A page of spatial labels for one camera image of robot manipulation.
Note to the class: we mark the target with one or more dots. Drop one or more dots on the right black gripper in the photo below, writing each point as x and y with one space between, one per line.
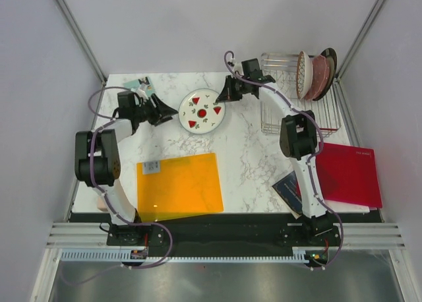
228 94

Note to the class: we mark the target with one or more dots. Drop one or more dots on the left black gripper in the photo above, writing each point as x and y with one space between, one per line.
162 112

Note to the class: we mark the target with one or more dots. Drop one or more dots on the white watermelon pattern plate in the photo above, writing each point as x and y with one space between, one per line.
199 113

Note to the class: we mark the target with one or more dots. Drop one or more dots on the metal wire dish rack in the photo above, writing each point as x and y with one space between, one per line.
283 67

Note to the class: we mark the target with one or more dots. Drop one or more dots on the brown rim floral plate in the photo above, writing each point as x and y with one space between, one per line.
304 74

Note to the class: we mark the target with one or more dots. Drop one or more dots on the pink polka dot plate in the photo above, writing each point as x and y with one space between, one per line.
321 72

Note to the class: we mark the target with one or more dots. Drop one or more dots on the dark rim beige plate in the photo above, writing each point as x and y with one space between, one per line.
331 56

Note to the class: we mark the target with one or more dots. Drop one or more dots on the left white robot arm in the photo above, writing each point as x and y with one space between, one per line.
97 159

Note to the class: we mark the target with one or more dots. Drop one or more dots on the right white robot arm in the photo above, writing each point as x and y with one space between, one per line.
301 139

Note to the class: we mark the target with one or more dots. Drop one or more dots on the teal book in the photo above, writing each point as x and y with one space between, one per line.
133 84

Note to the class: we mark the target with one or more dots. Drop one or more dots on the orange translucent plastic sheet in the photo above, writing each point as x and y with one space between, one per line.
178 188

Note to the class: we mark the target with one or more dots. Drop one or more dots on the pink cube power socket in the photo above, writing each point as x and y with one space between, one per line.
101 205

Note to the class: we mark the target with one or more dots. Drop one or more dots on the dark blue book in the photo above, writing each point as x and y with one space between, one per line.
287 189

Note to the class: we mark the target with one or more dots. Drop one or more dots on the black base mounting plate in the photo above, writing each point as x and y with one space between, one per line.
223 234

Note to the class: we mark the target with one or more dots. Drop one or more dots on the red translucent plastic sheet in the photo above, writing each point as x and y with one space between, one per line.
331 175

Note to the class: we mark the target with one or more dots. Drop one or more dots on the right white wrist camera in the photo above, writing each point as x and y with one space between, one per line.
237 68

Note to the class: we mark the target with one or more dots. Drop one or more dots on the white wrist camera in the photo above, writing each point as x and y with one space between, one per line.
237 68
143 91

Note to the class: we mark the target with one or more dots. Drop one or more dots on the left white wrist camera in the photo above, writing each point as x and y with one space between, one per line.
143 91

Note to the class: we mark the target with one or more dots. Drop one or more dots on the left aluminium frame post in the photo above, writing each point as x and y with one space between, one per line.
80 38

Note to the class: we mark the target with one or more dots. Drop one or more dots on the aluminium frame post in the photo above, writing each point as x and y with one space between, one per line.
80 38
363 32

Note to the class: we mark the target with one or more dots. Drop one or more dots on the white slotted cable duct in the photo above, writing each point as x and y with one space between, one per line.
145 255

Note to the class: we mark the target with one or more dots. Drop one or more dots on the aluminium front rail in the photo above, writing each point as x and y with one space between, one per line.
356 236

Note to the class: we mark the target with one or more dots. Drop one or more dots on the right aluminium frame post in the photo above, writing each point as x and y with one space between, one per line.
363 32

